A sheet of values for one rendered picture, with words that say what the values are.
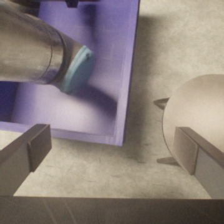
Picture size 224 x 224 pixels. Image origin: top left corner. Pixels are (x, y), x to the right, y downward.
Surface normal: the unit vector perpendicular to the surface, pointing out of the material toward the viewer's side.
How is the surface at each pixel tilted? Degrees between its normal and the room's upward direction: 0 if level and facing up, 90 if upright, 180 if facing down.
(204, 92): 0
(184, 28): 0
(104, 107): 0
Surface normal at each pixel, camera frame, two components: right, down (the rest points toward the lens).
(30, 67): 0.77, 0.63
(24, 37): 0.96, 0.00
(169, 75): -0.10, -0.15
